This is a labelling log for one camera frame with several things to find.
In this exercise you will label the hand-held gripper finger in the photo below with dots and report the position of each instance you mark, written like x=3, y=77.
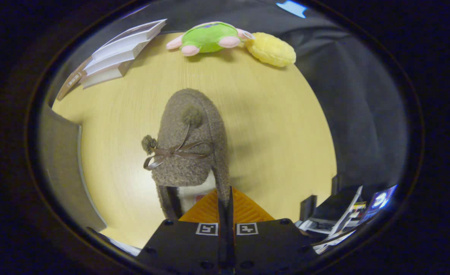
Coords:
x=231, y=236
x=222, y=236

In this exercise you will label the brown fuzzy slipper shoe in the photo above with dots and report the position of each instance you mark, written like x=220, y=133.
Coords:
x=190, y=114

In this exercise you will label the white fabric storage box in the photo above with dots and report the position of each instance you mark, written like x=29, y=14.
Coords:
x=64, y=164

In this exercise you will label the black upright block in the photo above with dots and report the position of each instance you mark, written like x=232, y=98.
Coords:
x=308, y=208
x=336, y=184

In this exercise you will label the laptop screen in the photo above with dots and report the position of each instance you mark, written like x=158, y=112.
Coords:
x=379, y=200

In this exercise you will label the yellow plush toy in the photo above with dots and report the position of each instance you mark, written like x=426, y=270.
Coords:
x=270, y=49

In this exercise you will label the pink and green plush toy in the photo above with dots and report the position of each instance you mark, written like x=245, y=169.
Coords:
x=205, y=38

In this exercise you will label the pale brown edged book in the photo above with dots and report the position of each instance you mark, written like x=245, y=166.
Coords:
x=102, y=76

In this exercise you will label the brown cover book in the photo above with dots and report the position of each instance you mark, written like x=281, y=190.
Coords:
x=72, y=80

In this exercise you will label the white portrait cover book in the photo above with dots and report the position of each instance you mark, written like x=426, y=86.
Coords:
x=133, y=36

